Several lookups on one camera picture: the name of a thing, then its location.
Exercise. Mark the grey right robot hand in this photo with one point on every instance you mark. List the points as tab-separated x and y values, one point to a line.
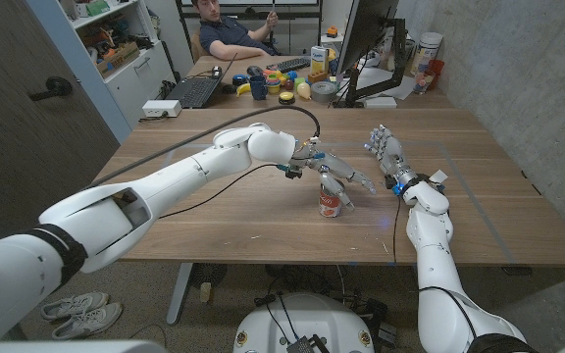
391	153

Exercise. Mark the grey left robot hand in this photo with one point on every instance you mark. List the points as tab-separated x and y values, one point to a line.
334	172

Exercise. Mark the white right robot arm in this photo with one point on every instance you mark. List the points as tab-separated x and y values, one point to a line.
434	269

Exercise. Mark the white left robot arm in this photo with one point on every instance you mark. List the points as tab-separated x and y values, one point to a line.
130	201

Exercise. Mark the red soup can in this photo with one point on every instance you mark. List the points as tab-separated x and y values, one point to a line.
329	203

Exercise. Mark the white paper sheets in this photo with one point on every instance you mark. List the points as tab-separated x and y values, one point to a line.
385	81

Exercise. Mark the yellow pear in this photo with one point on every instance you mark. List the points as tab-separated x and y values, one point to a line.
303	90

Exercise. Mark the yellow and black puck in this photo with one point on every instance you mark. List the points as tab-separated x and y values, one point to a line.
286	97

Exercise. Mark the red cup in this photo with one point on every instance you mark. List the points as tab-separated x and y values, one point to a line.
434	73

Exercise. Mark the brown wooden block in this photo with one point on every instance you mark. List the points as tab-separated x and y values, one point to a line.
317	76

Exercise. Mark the white wipes canister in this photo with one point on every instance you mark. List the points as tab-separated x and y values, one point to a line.
426	53

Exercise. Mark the stacked colourful toy cups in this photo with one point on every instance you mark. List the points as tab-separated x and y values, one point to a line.
273	82

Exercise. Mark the dark blue mug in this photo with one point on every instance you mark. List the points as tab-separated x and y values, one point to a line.
258	87

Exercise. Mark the white carton box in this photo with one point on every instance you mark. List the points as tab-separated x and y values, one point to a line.
319	59

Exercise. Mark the black keyboard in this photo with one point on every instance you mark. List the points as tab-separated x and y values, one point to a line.
288	64

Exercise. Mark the yellow banana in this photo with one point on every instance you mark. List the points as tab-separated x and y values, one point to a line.
242	88

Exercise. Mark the black computer monitor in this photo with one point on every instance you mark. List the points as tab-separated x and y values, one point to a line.
365	29

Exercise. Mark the white robot torso base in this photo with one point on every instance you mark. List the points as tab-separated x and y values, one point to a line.
303	323

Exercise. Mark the black computer mouse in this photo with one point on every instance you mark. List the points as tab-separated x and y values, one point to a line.
216	71

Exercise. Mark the black laptop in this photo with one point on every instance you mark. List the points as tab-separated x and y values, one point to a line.
195	90

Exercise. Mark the man in dark polo shirt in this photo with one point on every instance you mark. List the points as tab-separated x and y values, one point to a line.
233	35

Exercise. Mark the white power strip box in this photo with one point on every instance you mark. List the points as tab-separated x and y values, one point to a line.
162	108

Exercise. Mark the white storage cabinet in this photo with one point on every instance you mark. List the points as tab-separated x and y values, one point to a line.
130	64

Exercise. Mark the cardboard box on shelf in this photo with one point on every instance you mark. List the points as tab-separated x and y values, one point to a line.
117	58

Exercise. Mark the white sneaker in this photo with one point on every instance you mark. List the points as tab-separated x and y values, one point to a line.
87	321
74	305

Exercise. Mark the grey duct tape roll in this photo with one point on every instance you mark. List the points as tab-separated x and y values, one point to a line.
323	91

